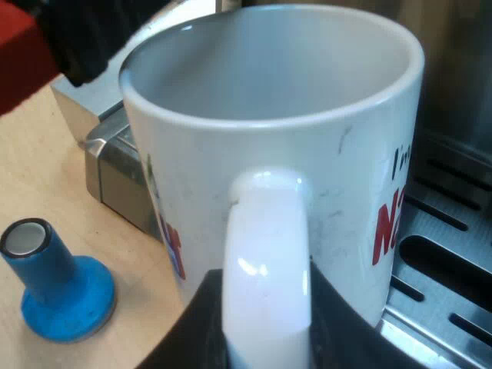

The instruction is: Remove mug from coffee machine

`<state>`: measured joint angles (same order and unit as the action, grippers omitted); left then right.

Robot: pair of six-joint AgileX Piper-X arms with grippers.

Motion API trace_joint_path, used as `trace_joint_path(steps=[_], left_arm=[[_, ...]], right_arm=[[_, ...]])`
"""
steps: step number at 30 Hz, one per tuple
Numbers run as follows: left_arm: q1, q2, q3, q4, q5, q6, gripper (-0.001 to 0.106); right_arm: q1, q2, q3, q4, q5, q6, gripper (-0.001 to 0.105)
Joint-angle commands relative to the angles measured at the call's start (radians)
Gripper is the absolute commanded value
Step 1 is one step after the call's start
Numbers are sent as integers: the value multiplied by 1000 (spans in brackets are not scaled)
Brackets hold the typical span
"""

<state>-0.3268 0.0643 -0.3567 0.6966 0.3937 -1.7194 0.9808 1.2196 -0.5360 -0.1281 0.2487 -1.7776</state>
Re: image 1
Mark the bright blue tamper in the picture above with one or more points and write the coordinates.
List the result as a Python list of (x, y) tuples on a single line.
[(57, 292)]

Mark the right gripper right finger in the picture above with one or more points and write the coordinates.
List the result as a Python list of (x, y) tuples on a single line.
[(338, 338)]

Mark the metal block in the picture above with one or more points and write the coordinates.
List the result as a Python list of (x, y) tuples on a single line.
[(82, 104)]

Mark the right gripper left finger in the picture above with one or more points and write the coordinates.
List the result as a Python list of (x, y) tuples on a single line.
[(196, 326)]

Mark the white mug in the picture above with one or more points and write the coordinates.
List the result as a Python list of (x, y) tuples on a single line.
[(269, 146)]

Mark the steel espresso machine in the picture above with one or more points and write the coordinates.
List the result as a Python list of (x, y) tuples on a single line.
[(446, 238)]

